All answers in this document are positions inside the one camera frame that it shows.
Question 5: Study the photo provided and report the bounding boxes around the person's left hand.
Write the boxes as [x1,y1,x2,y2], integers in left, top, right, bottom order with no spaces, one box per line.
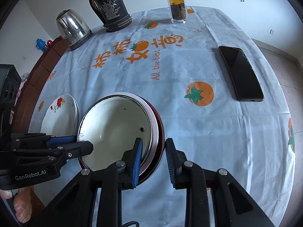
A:
[0,184,32,223]

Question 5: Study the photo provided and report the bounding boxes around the brown wooden sideboard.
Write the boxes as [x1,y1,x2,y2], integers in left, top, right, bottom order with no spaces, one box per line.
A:
[13,37,69,135]

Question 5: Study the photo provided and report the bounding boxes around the red and white enamel bowl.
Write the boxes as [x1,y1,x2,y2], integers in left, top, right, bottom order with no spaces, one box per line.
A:
[78,92,165,185]

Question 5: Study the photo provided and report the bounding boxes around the glass tea bottle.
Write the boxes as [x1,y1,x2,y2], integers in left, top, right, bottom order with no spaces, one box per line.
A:
[165,0,187,24]

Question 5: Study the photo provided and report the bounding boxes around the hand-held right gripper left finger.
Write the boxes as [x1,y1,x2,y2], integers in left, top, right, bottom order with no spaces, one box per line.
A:
[31,138,144,227]

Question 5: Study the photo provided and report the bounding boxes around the white plate with red flowers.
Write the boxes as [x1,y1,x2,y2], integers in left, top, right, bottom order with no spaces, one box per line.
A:
[41,94,78,138]

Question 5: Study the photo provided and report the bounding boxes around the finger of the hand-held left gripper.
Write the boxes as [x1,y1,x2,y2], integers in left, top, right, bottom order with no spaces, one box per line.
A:
[45,135,78,148]
[59,141,94,161]

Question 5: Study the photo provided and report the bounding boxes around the blue water bottle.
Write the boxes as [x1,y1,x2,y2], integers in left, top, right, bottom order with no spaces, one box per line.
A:
[36,38,48,52]

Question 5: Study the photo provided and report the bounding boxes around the stainless steel electric kettle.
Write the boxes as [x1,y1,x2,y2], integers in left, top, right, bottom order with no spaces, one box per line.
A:
[56,9,93,51]

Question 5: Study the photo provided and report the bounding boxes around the worn black thermos flask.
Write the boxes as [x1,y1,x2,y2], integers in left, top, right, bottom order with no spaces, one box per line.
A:
[84,0,132,32]

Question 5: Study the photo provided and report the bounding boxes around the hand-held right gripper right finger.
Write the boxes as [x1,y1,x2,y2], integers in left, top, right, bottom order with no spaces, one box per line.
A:
[165,138,276,227]

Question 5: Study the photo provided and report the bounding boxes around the black smartphone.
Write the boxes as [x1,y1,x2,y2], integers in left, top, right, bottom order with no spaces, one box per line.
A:
[218,46,265,102]

